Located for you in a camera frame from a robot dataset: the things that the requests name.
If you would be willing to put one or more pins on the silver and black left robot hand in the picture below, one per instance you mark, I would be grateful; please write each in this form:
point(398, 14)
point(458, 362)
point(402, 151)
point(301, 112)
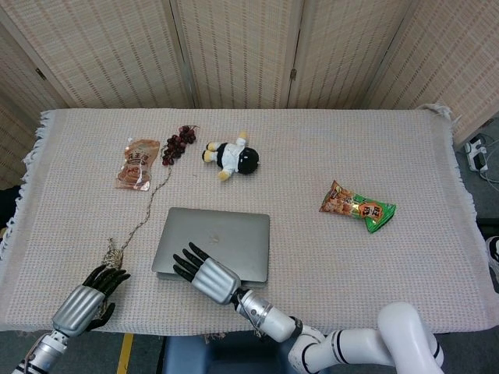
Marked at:
point(76, 308)

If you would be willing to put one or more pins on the silver and black right robot hand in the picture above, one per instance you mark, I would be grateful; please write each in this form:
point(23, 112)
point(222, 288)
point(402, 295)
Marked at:
point(212, 278)

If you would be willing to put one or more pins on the grey laptop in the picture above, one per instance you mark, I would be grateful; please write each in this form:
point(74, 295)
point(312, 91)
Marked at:
point(234, 241)

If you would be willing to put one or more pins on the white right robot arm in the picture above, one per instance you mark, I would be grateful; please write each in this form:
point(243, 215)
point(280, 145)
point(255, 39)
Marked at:
point(343, 346)

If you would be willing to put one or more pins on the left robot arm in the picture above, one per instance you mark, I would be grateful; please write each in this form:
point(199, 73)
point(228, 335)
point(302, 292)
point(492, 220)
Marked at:
point(43, 352)

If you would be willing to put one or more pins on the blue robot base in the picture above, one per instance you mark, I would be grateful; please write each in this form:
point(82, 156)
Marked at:
point(218, 356)

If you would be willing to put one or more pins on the beige waffle-weave tablecloth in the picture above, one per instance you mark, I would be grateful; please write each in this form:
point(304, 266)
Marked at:
point(331, 272)

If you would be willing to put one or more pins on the black object beside table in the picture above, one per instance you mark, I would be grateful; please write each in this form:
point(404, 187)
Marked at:
point(8, 206)

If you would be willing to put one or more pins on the black and white plush doll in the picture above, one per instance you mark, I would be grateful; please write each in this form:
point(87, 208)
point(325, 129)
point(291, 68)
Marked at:
point(234, 154)

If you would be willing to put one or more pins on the orange snack pouch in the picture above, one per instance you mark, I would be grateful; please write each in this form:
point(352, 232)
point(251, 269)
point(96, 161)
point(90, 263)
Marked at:
point(136, 167)

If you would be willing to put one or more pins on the dark red grape bunch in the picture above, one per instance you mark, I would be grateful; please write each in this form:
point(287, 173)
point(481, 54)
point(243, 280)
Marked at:
point(175, 146)

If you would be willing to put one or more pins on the green and orange snack bag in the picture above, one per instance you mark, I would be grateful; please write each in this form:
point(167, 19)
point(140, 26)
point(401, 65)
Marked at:
point(351, 204)

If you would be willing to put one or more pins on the woven folding screen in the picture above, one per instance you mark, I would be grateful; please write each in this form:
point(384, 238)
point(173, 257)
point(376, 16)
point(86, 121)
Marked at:
point(241, 50)

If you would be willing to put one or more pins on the black and white shoe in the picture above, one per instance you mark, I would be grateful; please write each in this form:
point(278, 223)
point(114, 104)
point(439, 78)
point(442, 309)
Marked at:
point(494, 257)

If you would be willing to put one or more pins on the white power strip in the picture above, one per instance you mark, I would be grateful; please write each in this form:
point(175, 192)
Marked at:
point(476, 154)

